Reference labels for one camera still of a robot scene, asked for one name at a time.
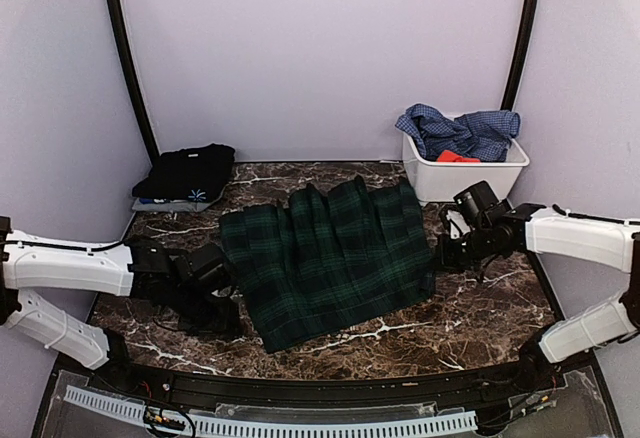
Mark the black frame post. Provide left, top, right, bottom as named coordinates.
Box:
left=106, top=0, right=160, bottom=164
left=500, top=0, right=538, bottom=110

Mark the white slotted cable duct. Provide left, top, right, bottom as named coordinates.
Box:
left=63, top=385, right=478, bottom=437

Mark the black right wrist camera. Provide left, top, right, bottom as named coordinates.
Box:
left=438, top=181, right=512, bottom=239

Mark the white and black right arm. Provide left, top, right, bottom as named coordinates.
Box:
left=435, top=203, right=639, bottom=392

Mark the blue checked shirt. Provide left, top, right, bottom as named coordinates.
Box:
left=395, top=104, right=521, bottom=162

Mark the red garment in bin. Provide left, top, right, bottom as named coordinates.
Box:
left=436, top=150, right=481, bottom=163

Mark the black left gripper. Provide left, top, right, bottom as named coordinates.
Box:
left=169, top=285, right=242, bottom=337

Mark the black left frame post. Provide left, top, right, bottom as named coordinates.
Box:
left=106, top=0, right=160, bottom=164

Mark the black t-shirt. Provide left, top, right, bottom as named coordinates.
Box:
left=132, top=143, right=235, bottom=202

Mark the white plastic laundry bin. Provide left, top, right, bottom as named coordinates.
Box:
left=402, top=133, right=530, bottom=206

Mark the black aluminium front rail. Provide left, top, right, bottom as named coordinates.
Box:
left=98, top=363, right=565, bottom=410

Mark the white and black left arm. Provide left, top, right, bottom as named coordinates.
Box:
left=1, top=216, right=240, bottom=394

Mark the black right frame post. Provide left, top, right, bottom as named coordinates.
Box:
left=500, top=0, right=538, bottom=110

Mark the dark green plaid garment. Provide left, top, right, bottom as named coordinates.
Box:
left=219, top=176, right=436, bottom=353

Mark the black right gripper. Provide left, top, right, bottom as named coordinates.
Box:
left=429, top=223, right=495, bottom=274

